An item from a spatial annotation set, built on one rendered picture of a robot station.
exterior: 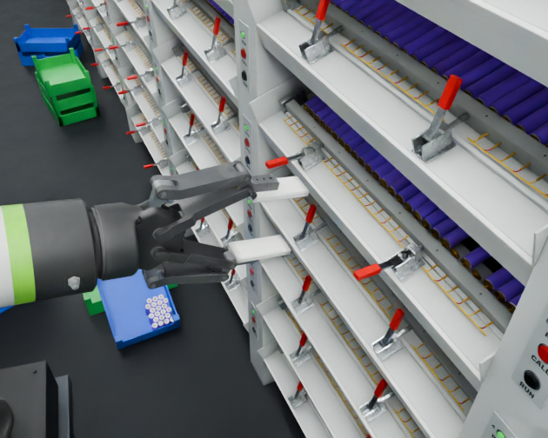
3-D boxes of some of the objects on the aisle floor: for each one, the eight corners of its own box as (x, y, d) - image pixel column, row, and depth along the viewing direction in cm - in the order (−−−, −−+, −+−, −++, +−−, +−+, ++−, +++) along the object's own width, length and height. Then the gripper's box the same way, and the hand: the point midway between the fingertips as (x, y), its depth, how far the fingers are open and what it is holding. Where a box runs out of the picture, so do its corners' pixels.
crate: (180, 327, 178) (180, 319, 171) (117, 349, 171) (115, 342, 164) (150, 247, 189) (150, 236, 182) (90, 265, 182) (87, 255, 175)
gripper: (83, 131, 51) (300, 122, 61) (83, 290, 63) (263, 259, 74) (103, 179, 46) (334, 159, 56) (97, 341, 58) (288, 300, 69)
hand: (273, 219), depth 64 cm, fingers open, 8 cm apart
